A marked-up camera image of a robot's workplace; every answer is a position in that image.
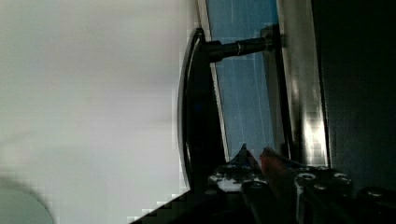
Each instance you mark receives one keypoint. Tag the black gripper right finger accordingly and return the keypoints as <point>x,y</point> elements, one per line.
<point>308,195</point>

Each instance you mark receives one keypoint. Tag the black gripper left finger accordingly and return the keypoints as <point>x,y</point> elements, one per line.
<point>242,168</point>

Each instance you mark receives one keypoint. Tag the black toaster oven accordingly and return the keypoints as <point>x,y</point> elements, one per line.
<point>314,79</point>

